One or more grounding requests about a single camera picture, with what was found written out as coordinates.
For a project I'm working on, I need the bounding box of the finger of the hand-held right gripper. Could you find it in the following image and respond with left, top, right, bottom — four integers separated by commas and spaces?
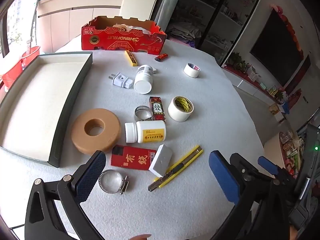
257, 156, 298, 184
229, 152, 261, 178

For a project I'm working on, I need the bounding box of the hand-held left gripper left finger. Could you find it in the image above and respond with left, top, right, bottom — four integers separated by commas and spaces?
24, 151, 107, 240

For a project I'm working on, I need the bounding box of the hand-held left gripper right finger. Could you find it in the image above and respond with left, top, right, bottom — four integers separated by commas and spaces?
209, 151, 298, 240

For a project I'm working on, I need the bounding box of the large metal hose clamp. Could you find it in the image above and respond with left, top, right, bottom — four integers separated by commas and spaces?
100, 169, 130, 195

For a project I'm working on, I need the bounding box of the tan tape roll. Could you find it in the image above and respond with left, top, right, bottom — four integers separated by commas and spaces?
70, 108, 122, 154

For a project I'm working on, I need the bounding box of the red cigarette box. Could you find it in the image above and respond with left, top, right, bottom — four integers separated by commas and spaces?
110, 145, 157, 171

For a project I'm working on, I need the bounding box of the yellow utility knife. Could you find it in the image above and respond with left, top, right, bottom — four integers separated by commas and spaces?
148, 145, 204, 193

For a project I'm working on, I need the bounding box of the white grey block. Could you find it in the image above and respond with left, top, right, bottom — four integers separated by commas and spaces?
148, 144, 174, 177

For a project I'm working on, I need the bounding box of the white pill bottle yellow label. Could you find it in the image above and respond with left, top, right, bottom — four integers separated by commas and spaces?
124, 120, 167, 144

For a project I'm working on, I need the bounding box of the small metal hose clamp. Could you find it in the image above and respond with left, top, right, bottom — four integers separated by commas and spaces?
134, 105, 152, 121

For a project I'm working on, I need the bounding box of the white masking tape roll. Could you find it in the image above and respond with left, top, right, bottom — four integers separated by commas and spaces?
167, 96, 194, 123

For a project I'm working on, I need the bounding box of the dark green tray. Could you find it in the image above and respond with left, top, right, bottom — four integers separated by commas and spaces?
0, 52, 93, 168

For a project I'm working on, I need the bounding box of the red black printed small box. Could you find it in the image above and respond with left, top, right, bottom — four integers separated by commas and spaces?
149, 96, 167, 123

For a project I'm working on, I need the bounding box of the white plug adapter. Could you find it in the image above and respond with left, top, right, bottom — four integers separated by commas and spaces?
108, 72, 134, 89

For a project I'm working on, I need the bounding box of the white plastic jar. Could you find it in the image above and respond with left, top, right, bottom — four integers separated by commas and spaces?
133, 65, 154, 95

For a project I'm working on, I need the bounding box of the person's left hand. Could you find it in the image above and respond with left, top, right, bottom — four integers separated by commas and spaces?
125, 234, 152, 240

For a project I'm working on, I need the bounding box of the low shelf with packets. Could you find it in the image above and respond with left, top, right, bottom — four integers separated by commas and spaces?
279, 130, 304, 178

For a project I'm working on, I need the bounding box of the low television console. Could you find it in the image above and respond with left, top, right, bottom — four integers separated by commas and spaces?
222, 64, 300, 105

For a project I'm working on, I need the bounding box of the potted plant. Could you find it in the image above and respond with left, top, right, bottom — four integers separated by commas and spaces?
226, 52, 252, 73

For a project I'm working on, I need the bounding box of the small white tape roll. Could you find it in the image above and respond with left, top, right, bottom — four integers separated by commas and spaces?
183, 63, 202, 79

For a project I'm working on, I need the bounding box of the black television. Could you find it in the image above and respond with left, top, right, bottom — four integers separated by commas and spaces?
249, 11, 304, 87

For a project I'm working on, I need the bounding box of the yellow blade case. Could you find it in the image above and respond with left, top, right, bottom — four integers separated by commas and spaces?
124, 50, 139, 67

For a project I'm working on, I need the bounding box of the red bucket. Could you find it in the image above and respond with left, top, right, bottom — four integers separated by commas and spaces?
0, 59, 25, 88

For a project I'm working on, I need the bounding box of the red basin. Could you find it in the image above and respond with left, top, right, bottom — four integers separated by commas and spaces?
21, 45, 41, 67

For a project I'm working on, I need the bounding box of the red cardboard box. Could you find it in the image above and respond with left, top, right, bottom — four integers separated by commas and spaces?
81, 16, 167, 55

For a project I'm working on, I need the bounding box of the red garland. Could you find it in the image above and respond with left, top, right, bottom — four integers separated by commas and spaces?
270, 4, 304, 58

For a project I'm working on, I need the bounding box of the folded clothes pile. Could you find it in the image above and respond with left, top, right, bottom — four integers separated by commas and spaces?
166, 25, 200, 43

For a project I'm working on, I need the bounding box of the glass display cabinet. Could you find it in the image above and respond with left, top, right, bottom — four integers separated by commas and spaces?
155, 0, 265, 64

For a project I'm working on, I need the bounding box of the clear plastic packaging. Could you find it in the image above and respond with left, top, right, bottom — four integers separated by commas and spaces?
130, 26, 150, 34

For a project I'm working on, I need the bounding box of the white cabinet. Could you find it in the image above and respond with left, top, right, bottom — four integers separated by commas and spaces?
37, 0, 127, 53

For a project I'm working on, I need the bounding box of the metal shower hose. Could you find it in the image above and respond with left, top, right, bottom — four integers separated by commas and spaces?
25, 0, 42, 53

